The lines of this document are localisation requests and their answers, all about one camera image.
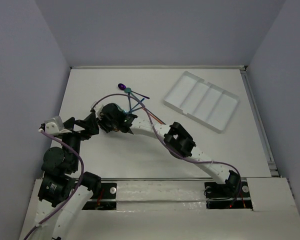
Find teal plastic spoon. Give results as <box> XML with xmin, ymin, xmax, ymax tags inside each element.
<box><xmin>124</xmin><ymin>87</ymin><xmax>132</xmax><ymax>107</ymax></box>

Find dark teal chopstick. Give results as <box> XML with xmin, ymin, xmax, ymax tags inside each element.
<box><xmin>129</xmin><ymin>98</ymin><xmax>145</xmax><ymax>113</ymax></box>

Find blue metal fork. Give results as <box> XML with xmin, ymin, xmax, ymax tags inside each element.
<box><xmin>124</xmin><ymin>106</ymin><xmax>132</xmax><ymax>115</ymax></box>

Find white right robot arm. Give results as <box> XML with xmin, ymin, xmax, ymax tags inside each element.
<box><xmin>95</xmin><ymin>103</ymin><xmax>241</xmax><ymax>196</ymax></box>

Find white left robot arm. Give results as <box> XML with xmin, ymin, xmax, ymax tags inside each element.
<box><xmin>25</xmin><ymin>110</ymin><xmax>101</xmax><ymax>240</ymax></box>

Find purple metal spoon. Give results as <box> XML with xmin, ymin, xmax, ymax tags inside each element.
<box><xmin>117</xmin><ymin>83</ymin><xmax>150</xmax><ymax>100</ymax></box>

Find orange chopstick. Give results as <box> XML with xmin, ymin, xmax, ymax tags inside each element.
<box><xmin>143</xmin><ymin>108</ymin><xmax>165</xmax><ymax>125</ymax></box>

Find white foam front board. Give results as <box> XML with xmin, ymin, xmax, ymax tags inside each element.
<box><xmin>19</xmin><ymin>177</ymin><xmax>300</xmax><ymax>240</ymax></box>

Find white divided utensil tray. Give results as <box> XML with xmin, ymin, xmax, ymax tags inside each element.
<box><xmin>163</xmin><ymin>71</ymin><xmax>240</xmax><ymax>134</ymax></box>

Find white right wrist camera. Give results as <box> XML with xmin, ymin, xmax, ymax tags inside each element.
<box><xmin>90</xmin><ymin>101</ymin><xmax>104</xmax><ymax>119</ymax></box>

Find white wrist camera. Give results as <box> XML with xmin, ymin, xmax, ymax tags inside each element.
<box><xmin>90</xmin><ymin>101</ymin><xmax>104</xmax><ymax>119</ymax></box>
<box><xmin>38</xmin><ymin>116</ymin><xmax>72</xmax><ymax>136</ymax></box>

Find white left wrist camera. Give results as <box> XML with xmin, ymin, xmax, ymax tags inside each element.
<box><xmin>38</xmin><ymin>116</ymin><xmax>72</xmax><ymax>136</ymax></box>

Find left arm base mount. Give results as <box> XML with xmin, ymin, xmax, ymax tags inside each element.
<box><xmin>82</xmin><ymin>182</ymin><xmax>117</xmax><ymax>211</ymax></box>

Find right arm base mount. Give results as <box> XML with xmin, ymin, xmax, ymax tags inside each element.
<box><xmin>203</xmin><ymin>179</ymin><xmax>253</xmax><ymax>210</ymax></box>

